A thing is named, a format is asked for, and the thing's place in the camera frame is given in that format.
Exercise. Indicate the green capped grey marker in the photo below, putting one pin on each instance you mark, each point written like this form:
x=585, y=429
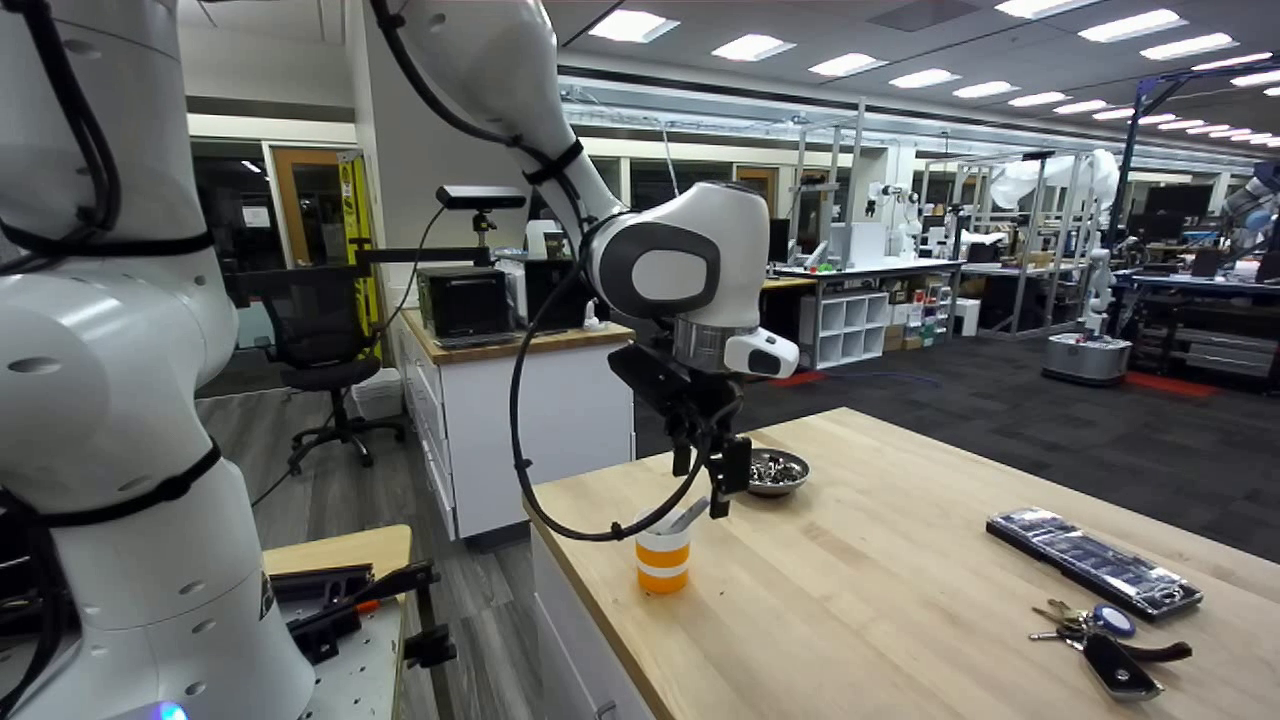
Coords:
x=688, y=517

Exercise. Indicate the black camera on stand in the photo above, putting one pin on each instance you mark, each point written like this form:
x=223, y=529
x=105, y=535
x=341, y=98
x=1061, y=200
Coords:
x=483, y=198

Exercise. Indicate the small wooden side table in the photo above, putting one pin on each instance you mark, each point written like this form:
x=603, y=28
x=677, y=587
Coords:
x=332, y=548

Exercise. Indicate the key bunch with black fob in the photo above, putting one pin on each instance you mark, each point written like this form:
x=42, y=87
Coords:
x=1115, y=657

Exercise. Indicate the rectangular ceiling light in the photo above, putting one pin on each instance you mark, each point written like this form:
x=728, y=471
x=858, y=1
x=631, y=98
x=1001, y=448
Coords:
x=1129, y=25
x=847, y=65
x=750, y=51
x=632, y=25

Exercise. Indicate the black clamp tool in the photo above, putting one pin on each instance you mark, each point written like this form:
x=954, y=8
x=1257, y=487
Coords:
x=332, y=616

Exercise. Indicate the black office chair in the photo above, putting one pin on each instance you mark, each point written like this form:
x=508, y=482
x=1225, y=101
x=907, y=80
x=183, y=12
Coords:
x=322, y=335

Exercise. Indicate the dark workbench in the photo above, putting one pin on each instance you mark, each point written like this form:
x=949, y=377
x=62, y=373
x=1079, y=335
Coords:
x=1200, y=335

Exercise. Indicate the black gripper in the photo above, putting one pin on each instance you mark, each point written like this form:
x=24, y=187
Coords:
x=673, y=387

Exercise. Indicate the black remote control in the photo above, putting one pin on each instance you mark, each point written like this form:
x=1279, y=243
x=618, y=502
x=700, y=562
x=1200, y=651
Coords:
x=1092, y=562

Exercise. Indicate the black round object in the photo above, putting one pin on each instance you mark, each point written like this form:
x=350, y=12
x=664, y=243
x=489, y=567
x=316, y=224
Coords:
x=783, y=475

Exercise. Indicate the dark box on counter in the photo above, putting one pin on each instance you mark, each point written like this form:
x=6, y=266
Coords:
x=465, y=305

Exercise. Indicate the wooden door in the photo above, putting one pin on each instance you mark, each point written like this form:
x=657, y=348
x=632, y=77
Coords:
x=312, y=205

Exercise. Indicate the orange and white cup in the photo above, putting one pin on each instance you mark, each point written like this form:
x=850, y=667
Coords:
x=662, y=575

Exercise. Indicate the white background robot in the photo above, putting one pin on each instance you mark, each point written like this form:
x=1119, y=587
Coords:
x=1096, y=285

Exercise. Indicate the white cubby shelf unit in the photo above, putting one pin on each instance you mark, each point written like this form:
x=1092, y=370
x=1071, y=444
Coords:
x=850, y=327

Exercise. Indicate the white counter cabinet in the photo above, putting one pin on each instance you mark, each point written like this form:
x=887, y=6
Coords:
x=535, y=424

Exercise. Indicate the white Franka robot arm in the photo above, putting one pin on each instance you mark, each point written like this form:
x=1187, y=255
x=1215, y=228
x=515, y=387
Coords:
x=93, y=400

